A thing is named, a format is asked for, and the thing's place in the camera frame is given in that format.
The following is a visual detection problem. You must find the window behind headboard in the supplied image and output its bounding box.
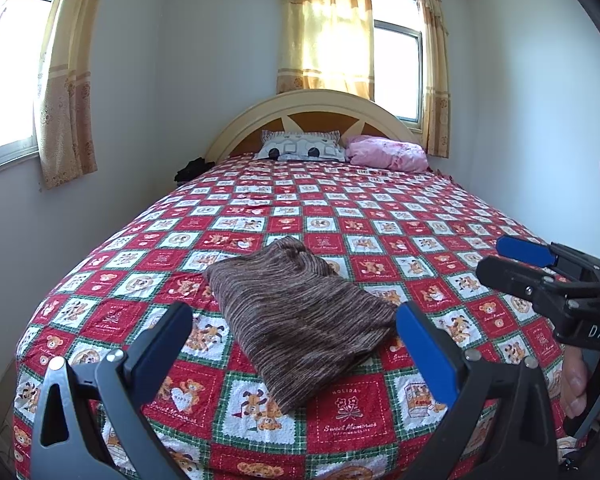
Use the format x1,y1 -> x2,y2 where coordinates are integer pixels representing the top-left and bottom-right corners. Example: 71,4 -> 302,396
369,0 -> 426,134

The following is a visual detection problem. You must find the person's right hand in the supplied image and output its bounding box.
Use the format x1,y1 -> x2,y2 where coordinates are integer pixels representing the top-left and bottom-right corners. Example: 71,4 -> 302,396
560,347 -> 600,420

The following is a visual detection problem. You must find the large side window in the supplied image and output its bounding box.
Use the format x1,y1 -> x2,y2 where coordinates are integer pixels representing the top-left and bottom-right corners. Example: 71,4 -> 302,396
0,0 -> 58,177

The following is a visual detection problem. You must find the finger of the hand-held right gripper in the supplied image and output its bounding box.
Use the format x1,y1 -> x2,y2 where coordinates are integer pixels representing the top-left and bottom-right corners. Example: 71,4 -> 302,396
496,236 -> 600,281
476,256 -> 588,318

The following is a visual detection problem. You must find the brown knitted sweater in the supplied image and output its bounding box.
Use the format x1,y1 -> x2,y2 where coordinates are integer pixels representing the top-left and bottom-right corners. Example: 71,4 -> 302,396
205,236 -> 398,411

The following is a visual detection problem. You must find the yellow patterned curtain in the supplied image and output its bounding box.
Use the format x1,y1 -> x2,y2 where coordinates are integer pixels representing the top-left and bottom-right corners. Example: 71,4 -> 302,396
276,0 -> 374,102
34,0 -> 112,191
414,0 -> 452,158

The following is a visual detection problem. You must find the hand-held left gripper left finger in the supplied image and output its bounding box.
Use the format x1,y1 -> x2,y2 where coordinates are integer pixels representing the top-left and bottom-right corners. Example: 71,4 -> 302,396
30,302 -> 195,480

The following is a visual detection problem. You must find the cream arched bed headboard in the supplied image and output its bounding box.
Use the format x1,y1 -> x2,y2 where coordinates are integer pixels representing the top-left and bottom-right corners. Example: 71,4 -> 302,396
206,89 -> 424,163

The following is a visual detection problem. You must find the pink pillow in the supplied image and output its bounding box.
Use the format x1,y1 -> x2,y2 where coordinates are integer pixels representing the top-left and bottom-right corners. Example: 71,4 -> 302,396
342,135 -> 429,173

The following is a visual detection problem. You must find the red checkered printed bed sheet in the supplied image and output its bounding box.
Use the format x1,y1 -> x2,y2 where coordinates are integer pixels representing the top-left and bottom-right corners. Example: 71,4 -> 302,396
12,152 -> 600,480

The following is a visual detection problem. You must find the black cloth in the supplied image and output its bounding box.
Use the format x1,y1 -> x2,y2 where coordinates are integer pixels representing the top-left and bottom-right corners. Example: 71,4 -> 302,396
174,157 -> 215,184

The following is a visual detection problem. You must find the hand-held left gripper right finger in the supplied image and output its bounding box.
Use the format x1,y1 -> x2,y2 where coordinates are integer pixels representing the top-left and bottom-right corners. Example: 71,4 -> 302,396
396,302 -> 561,480

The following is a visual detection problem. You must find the white patterned pillow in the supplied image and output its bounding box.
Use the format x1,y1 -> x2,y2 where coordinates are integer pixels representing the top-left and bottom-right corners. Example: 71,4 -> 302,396
254,130 -> 347,163

